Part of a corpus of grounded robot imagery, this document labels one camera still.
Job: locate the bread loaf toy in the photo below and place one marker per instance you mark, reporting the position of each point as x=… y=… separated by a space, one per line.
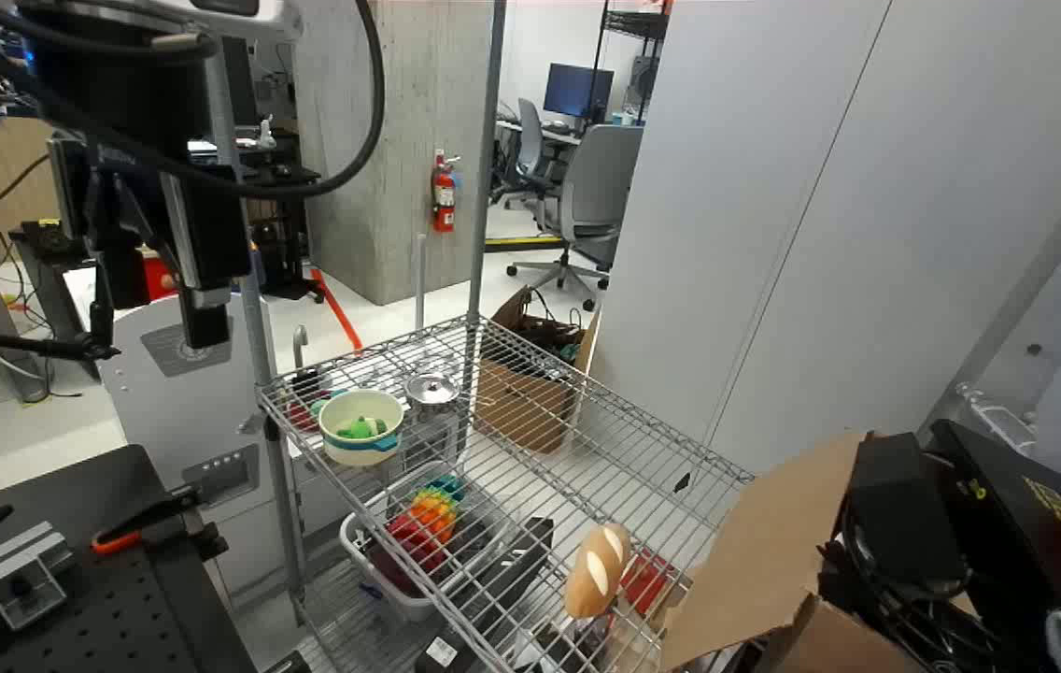
x=596 y=571

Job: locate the wire metal shelf rack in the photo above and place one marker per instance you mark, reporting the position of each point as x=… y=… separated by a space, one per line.
x=616 y=467

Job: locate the silver pot lid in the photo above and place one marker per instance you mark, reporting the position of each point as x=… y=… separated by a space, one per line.
x=431 y=389

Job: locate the white pot with teal handles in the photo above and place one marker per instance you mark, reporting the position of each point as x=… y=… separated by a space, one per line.
x=350 y=406

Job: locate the rainbow stacking toy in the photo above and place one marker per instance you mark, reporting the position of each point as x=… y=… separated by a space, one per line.
x=427 y=520

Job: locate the black box under shelf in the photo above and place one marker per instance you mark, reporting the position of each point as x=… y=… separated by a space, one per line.
x=502 y=583

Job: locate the brown cardboard flap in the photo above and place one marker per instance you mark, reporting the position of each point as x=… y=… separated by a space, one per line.
x=763 y=559

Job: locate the grey office chair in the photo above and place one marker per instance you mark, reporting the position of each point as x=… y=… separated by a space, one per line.
x=588 y=215

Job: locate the computer monitor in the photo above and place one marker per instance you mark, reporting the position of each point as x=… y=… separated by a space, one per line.
x=575 y=93

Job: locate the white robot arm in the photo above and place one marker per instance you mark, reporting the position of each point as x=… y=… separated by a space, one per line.
x=128 y=77

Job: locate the red box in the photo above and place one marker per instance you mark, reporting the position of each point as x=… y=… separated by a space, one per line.
x=159 y=280

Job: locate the black equipment case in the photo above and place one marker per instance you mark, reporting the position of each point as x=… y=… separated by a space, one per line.
x=950 y=550

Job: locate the grey robot control box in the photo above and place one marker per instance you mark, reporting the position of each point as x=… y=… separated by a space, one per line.
x=193 y=411

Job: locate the open cardboard box on floor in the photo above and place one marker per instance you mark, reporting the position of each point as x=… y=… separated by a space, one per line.
x=527 y=376

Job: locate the white plastic basket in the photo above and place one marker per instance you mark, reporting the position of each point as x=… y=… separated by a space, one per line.
x=391 y=575

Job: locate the green plush toy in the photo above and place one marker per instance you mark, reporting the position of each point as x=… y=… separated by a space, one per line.
x=361 y=429

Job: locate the black camera tripod arm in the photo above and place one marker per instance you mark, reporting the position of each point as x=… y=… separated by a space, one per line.
x=20 y=339

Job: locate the red object under shelf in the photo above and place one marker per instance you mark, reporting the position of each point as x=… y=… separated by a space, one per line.
x=647 y=584

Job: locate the red fire extinguisher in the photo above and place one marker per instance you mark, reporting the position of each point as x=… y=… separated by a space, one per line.
x=441 y=194

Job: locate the orange handled clamp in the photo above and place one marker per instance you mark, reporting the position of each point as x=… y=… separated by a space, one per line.
x=165 y=520

